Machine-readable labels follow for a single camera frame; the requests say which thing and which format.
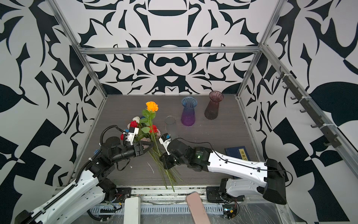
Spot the bunch of artificial flowers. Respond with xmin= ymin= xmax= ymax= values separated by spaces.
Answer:
xmin=120 ymin=117 xmax=180 ymax=190

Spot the orange artificial rose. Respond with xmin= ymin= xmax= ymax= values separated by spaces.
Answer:
xmin=140 ymin=101 xmax=161 ymax=157

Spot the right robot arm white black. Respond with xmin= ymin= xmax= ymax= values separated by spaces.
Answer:
xmin=159 ymin=134 xmax=289 ymax=205

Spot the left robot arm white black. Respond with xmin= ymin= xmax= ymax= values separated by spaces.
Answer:
xmin=15 ymin=125 xmax=153 ymax=224

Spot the clear glass vase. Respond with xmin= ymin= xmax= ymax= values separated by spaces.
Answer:
xmin=165 ymin=116 xmax=178 ymax=139

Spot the purple blue glass vase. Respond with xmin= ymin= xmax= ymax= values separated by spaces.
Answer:
xmin=181 ymin=97 xmax=198 ymax=127

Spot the dark maroon glass vase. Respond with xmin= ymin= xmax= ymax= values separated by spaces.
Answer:
xmin=204 ymin=91 xmax=224 ymax=120

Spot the white phone-like device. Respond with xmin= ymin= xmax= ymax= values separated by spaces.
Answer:
xmin=123 ymin=197 xmax=141 ymax=224

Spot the blue book yellow label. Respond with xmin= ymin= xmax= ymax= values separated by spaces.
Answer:
xmin=225 ymin=146 xmax=250 ymax=161

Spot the pink phone-like device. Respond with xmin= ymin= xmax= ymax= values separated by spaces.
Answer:
xmin=186 ymin=192 xmax=211 ymax=224

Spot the small circuit board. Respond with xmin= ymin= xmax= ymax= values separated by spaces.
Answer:
xmin=222 ymin=202 xmax=240 ymax=219

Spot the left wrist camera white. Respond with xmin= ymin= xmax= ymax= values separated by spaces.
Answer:
xmin=123 ymin=127 xmax=139 ymax=146

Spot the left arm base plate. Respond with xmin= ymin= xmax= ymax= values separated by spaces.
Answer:
xmin=104 ymin=187 xmax=132 ymax=203

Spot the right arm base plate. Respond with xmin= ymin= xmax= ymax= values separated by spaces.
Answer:
xmin=206 ymin=186 xmax=236 ymax=203

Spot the grey hook rack rail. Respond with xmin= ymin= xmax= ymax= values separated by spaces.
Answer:
xmin=275 ymin=66 xmax=342 ymax=149

